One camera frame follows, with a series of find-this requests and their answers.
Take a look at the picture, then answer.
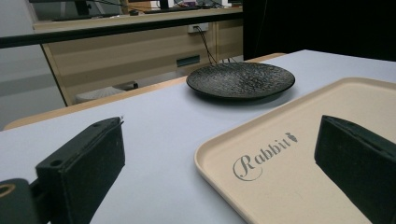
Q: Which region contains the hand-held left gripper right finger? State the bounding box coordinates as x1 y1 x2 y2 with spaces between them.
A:
314 115 396 224

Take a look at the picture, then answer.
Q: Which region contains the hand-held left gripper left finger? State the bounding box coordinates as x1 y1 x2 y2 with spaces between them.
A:
35 116 126 224

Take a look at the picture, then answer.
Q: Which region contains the beige plastic tray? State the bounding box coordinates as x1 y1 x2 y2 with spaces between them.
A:
193 77 396 224

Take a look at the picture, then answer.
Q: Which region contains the black curtain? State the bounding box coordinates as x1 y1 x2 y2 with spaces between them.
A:
242 0 396 63

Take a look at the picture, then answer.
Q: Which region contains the black textured plate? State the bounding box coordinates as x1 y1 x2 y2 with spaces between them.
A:
186 62 296 101

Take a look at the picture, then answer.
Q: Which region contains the black cable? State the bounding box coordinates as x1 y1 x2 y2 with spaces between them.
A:
193 25 239 65

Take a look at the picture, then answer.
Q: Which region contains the white wall socket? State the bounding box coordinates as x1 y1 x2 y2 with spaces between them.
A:
187 22 210 35

